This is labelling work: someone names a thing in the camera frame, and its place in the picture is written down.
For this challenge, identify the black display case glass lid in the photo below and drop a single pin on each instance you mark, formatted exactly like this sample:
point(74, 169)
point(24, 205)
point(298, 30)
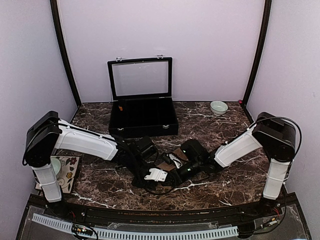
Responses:
point(143, 87)

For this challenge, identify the green circuit board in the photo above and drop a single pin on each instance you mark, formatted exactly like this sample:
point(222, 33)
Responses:
point(81, 231)

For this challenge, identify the pale green bowl at back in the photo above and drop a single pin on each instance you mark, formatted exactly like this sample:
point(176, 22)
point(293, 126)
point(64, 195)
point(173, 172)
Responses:
point(218, 107)

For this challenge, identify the right black frame post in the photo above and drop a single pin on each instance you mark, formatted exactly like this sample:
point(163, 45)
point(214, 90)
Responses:
point(259, 51)

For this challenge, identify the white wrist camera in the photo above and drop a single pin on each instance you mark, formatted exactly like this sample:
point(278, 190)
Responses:
point(172, 159)
point(157, 175)

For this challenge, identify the left black frame post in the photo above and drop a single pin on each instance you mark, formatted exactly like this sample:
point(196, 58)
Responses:
point(63, 51)

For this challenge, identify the black frame post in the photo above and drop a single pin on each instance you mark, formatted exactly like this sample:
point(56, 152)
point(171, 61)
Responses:
point(63, 51)
point(259, 51)

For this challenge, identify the tan brown sock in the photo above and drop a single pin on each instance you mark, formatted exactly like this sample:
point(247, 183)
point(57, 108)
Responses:
point(165, 166)

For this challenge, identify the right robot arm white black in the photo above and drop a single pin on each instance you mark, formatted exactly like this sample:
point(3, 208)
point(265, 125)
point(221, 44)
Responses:
point(279, 137)

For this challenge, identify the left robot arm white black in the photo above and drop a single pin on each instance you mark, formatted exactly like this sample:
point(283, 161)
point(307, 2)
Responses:
point(52, 133)

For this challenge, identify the white slotted cable duct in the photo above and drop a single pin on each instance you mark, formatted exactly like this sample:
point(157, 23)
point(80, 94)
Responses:
point(138, 232)

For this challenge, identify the floral patterned mat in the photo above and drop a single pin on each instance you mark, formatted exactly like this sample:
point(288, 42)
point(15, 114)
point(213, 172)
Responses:
point(68, 172)

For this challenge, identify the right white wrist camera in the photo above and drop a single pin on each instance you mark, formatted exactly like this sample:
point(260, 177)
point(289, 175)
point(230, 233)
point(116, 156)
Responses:
point(172, 159)

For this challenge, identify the pale green bowl on mat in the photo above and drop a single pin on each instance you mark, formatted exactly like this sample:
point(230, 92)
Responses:
point(57, 166)

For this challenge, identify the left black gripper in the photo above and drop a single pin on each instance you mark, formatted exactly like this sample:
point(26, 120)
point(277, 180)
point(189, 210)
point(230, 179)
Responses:
point(150, 183)

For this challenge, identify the black front rail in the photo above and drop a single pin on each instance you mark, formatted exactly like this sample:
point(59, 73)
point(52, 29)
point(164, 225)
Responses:
point(237, 214)

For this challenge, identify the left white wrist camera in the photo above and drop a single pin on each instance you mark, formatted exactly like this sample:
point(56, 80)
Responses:
point(157, 175)

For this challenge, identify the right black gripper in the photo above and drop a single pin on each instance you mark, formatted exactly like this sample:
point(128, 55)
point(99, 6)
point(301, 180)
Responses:
point(178, 177)

